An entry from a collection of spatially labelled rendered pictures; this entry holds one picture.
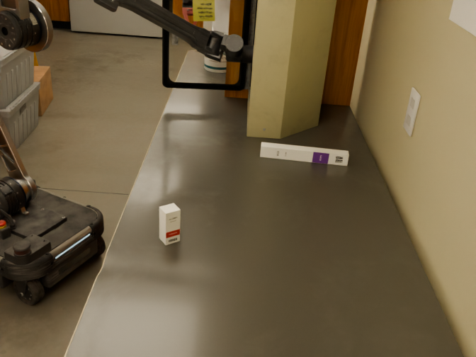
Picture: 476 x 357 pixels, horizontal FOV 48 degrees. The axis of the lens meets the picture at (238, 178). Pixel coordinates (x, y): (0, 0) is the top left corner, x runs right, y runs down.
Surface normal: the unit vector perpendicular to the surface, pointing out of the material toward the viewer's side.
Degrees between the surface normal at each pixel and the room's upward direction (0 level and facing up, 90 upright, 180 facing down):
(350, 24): 90
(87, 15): 90
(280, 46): 90
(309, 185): 0
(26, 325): 0
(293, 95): 90
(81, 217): 0
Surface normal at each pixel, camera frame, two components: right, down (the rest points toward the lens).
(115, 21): -0.02, 0.47
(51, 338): 0.07, -0.88
